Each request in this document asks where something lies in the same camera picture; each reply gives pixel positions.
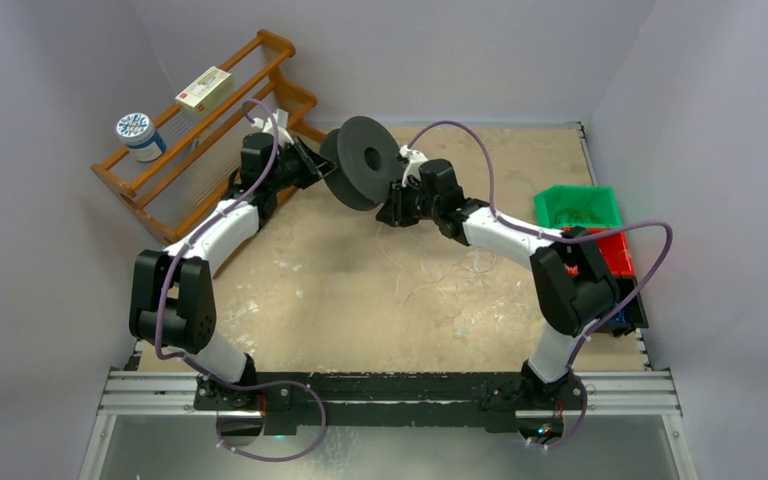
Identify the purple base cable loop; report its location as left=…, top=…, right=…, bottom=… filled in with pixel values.
left=214, top=382, right=328, bottom=464

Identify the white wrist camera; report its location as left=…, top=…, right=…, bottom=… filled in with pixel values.
left=399, top=145, right=428, bottom=188
left=250, top=109, right=294, bottom=147

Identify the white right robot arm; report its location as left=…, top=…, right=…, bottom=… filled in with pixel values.
left=376, top=159, right=620, bottom=407

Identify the green plastic bin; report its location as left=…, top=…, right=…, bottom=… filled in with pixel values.
left=534, top=185, right=623, bottom=229

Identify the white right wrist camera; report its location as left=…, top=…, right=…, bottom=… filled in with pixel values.
left=399, top=145, right=428, bottom=188

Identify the green white cardboard box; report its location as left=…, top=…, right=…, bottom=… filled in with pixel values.
left=174, top=66, right=234, bottom=119

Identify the black plastic bin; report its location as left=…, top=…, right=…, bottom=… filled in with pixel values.
left=604, top=276, right=649, bottom=337

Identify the black perforated cable spool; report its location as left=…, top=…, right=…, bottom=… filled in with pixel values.
left=319, top=116, right=405, bottom=211

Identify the blue white round jar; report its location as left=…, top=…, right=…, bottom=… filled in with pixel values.
left=115, top=112, right=167, bottom=163

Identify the white thin cable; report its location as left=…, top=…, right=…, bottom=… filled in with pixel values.
left=373, top=221, right=501, bottom=306

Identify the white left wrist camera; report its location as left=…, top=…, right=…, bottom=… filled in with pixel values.
left=250, top=109, right=294, bottom=147

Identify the green wire bundle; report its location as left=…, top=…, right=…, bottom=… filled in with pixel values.
left=552, top=201, right=607, bottom=227

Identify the red plastic bin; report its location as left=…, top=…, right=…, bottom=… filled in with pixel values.
left=596, top=233, right=636, bottom=277

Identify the orange wooden rack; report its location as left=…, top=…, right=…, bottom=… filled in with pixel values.
left=91, top=29, right=325, bottom=245

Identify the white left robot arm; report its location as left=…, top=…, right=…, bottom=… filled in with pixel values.
left=129, top=133, right=337, bottom=409

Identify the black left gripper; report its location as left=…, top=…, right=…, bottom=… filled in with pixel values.
left=268, top=136, right=339, bottom=194

